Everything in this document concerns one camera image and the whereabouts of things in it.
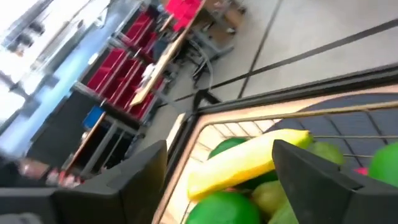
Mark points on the blue bin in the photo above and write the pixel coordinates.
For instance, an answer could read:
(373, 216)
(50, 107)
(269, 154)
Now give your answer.
(93, 116)

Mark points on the olive green pear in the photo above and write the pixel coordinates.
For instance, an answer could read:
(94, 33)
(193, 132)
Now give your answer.
(267, 197)

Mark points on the green lime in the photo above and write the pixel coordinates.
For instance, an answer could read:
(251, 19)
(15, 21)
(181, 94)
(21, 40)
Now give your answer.
(387, 165)
(222, 210)

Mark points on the round dark mat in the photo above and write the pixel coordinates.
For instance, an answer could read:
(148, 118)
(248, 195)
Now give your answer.
(342, 124)

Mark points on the yellow banana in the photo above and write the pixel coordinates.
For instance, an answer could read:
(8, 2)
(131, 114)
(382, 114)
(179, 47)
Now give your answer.
(236, 165)

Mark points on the light green apple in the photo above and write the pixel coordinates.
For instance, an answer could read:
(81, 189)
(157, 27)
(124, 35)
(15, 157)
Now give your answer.
(326, 152)

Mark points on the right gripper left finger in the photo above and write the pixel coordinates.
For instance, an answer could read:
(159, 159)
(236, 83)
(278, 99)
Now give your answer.
(93, 202)

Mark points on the green cucumber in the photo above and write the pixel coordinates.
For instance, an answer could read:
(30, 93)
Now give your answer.
(227, 145)

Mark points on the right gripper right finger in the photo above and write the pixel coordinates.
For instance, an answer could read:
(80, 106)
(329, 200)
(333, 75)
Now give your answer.
(326, 199)

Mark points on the wooden workbench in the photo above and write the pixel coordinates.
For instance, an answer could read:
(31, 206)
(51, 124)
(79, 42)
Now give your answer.
(161, 65)

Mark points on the small green fruit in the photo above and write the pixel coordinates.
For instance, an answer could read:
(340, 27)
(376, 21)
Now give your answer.
(281, 216)

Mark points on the black table frame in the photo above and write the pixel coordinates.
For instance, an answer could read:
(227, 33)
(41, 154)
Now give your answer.
(311, 88)

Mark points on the red bin rack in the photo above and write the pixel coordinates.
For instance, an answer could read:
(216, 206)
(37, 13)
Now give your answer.
(118, 77)

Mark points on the red round fruit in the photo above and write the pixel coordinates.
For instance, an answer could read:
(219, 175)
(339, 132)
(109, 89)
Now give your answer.
(360, 171)

